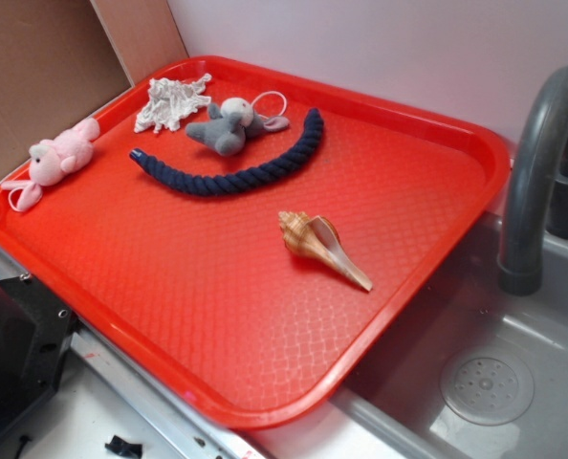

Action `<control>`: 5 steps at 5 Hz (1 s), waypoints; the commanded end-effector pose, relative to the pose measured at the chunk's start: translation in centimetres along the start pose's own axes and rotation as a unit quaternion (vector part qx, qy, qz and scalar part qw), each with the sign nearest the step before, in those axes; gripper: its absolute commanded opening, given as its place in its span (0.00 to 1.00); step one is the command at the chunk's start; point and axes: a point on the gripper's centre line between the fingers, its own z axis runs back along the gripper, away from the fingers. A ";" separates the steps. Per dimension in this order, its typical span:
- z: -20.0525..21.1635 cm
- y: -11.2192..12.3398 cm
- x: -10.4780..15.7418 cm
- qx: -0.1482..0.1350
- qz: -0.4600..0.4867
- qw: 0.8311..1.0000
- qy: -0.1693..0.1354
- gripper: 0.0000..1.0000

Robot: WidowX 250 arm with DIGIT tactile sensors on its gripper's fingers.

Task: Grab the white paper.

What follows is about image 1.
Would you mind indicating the crumpled white paper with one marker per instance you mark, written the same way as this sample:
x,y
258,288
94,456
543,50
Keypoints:
x,y
171,101

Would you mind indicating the brown conch seashell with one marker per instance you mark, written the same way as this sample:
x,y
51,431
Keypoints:
x,y
316,238

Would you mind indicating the red plastic tray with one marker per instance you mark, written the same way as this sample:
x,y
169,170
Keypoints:
x,y
175,254

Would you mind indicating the grey plush elephant toy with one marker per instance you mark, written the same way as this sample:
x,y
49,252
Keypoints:
x,y
235,121

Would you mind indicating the grey plastic sink basin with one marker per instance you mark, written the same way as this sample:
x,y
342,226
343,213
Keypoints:
x,y
394,390

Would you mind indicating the grey plastic faucet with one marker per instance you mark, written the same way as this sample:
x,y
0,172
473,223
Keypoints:
x,y
537,198

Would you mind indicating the pink plush toy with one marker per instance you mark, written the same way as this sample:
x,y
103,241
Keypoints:
x,y
51,161

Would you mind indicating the round sink drain cover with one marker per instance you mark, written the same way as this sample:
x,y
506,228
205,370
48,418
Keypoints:
x,y
487,386

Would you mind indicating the brown cardboard panel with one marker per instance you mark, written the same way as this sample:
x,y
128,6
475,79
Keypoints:
x,y
62,60

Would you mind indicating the black metal bracket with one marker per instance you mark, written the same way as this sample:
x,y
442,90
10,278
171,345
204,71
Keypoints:
x,y
35,334

